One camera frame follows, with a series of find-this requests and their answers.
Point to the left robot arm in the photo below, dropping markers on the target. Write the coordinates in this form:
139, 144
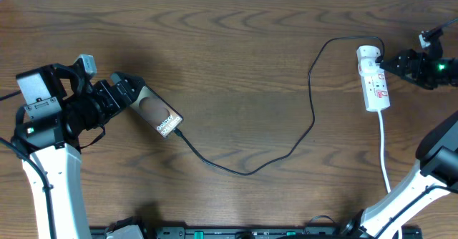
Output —
61, 103

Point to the white USB charger adapter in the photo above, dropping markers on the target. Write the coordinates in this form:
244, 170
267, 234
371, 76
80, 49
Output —
367, 52

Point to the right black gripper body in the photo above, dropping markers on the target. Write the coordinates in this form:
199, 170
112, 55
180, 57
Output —
437, 69

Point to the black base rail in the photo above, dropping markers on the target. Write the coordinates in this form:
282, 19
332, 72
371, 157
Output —
135, 228

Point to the bronze Galaxy smartphone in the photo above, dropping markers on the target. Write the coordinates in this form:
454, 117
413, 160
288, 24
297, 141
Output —
156, 112

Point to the white power strip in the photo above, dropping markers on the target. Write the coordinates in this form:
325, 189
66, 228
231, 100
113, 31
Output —
373, 80

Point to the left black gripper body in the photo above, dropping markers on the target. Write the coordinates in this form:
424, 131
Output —
89, 108

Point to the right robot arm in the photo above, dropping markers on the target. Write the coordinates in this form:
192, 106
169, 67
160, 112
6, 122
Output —
434, 173

